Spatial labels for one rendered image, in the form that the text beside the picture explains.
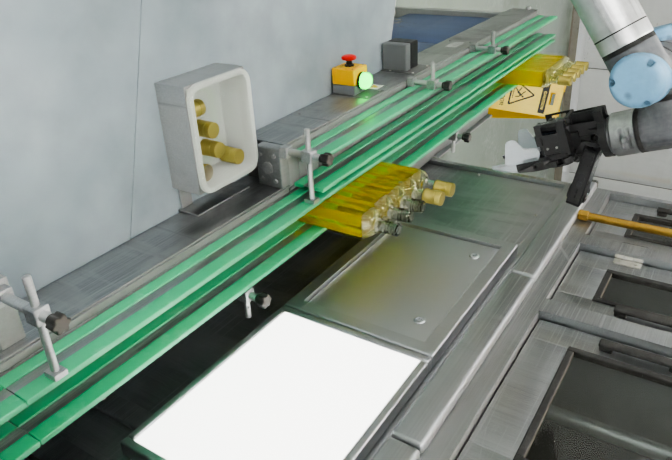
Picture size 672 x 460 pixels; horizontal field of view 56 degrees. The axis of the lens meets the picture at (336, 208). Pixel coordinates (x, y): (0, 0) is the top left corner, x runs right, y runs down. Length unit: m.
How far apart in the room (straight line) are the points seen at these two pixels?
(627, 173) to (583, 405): 6.46
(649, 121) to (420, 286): 0.57
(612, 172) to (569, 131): 6.46
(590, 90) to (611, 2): 6.42
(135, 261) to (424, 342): 0.55
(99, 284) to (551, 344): 0.85
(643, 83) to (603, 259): 0.75
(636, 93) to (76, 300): 0.91
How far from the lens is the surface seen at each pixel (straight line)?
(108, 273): 1.20
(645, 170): 7.56
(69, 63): 1.17
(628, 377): 1.31
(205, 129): 1.31
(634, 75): 0.97
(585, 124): 1.17
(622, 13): 0.99
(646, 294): 1.55
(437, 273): 1.44
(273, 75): 1.55
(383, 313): 1.32
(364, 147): 1.63
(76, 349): 1.07
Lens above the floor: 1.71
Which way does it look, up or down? 31 degrees down
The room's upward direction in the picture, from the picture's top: 104 degrees clockwise
